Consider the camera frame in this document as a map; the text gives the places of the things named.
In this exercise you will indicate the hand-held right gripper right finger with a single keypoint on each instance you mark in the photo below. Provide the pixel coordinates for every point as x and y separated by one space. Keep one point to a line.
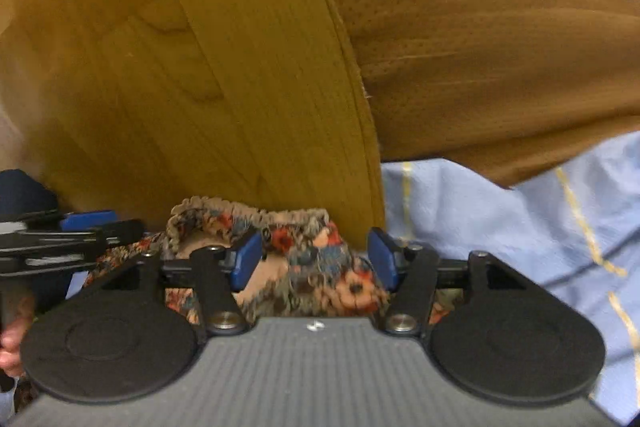
382 258

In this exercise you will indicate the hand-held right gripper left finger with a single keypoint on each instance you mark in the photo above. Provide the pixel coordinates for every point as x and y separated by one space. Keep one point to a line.
247 261

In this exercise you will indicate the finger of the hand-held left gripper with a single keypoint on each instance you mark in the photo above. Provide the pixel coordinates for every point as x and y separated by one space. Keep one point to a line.
75 252
87 220

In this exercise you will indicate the navy blue garment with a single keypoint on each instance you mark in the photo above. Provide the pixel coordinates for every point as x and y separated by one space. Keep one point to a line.
22 191

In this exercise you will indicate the wooden headboard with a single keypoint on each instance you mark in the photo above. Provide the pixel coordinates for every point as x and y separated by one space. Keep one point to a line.
175 57

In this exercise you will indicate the person's left hand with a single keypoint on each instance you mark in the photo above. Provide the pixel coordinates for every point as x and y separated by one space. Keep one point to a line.
14 347

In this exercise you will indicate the light blue striped bedsheet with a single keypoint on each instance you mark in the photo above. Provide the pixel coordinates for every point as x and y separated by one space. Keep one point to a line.
525 247

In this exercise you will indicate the floral print shirt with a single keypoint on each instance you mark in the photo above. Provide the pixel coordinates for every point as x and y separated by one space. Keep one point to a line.
320 267

